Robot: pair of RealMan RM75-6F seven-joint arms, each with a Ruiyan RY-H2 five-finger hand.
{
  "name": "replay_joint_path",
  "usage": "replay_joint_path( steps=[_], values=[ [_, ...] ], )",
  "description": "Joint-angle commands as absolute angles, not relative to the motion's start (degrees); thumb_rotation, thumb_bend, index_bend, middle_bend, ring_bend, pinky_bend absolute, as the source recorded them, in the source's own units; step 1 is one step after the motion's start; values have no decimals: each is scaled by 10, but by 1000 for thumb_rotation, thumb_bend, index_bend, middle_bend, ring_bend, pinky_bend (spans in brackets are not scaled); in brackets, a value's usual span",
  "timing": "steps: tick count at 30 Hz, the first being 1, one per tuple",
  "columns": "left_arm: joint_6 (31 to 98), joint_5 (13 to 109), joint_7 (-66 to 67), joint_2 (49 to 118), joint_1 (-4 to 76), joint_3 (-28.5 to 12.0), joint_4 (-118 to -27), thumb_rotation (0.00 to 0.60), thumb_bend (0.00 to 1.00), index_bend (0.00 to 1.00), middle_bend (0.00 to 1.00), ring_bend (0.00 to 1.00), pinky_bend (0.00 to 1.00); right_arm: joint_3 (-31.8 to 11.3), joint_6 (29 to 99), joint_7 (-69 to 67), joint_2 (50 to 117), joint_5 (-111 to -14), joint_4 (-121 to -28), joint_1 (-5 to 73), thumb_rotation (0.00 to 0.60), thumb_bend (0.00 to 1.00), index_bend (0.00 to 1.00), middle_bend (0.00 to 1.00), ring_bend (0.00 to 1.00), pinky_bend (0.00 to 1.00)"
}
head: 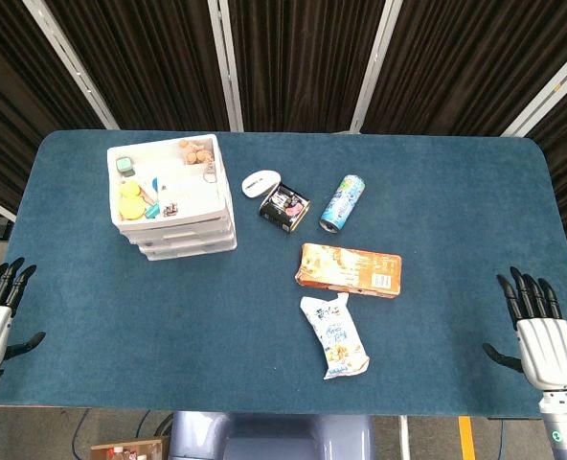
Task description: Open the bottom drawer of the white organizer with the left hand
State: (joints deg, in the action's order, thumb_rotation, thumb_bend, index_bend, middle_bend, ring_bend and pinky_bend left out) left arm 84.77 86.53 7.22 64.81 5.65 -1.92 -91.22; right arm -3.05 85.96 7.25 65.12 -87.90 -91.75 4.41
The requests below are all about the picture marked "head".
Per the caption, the grey-blue robot torso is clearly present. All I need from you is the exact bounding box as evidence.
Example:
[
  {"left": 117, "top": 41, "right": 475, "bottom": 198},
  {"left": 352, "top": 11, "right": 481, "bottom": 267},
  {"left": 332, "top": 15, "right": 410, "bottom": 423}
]
[{"left": 168, "top": 410, "right": 375, "bottom": 460}]

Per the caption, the white plastic drawer unit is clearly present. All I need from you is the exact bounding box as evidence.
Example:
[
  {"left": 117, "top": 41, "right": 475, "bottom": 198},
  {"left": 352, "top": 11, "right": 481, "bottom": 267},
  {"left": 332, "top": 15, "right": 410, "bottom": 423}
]
[{"left": 105, "top": 132, "right": 238, "bottom": 263}]

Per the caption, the dark brown pleated curtain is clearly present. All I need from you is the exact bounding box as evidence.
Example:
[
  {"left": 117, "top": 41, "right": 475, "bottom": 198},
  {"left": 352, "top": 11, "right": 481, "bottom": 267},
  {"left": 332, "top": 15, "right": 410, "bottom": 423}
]
[
  {"left": 228, "top": 0, "right": 391, "bottom": 133},
  {"left": 359, "top": 0, "right": 567, "bottom": 136},
  {"left": 43, "top": 0, "right": 232, "bottom": 131},
  {"left": 0, "top": 0, "right": 108, "bottom": 217}
]

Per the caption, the white computer mouse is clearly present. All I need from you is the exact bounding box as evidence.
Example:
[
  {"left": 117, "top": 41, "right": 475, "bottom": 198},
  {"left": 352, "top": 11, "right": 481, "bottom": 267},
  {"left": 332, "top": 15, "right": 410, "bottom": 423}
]
[{"left": 241, "top": 169, "right": 281, "bottom": 198}]

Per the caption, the black rectangular tin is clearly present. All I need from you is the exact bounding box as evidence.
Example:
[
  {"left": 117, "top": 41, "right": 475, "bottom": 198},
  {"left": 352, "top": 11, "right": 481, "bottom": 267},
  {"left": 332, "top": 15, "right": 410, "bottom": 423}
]
[{"left": 258, "top": 181, "right": 312, "bottom": 235}]

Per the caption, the blue drink can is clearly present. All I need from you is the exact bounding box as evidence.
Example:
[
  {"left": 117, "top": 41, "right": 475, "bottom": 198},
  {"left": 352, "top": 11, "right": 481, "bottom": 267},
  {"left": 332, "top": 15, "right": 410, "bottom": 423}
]
[{"left": 319, "top": 173, "right": 366, "bottom": 235}]

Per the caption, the black and silver right hand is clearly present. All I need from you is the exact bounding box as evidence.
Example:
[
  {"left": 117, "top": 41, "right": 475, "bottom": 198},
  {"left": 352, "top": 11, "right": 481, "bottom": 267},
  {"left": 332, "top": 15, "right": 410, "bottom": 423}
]
[{"left": 482, "top": 265, "right": 567, "bottom": 392}]

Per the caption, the orange cardboard snack box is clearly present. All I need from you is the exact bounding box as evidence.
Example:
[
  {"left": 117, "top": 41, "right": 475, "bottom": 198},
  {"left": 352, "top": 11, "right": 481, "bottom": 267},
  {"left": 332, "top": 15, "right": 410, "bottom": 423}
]
[{"left": 294, "top": 242, "right": 403, "bottom": 299}]

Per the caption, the brown cardboard box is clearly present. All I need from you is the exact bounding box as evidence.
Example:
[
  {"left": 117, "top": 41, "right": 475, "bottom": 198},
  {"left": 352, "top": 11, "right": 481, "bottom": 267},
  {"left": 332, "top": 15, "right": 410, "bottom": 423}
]
[{"left": 90, "top": 436, "right": 170, "bottom": 460}]

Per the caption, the white snack bag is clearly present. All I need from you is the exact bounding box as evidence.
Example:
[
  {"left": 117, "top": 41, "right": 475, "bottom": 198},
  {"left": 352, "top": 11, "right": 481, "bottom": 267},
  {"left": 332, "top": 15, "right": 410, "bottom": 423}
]
[{"left": 299, "top": 291, "right": 371, "bottom": 381}]

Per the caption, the blue table cloth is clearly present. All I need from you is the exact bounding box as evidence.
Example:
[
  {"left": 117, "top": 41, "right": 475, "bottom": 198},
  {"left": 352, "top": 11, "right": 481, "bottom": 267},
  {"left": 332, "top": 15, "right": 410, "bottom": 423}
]
[{"left": 0, "top": 128, "right": 567, "bottom": 417}]

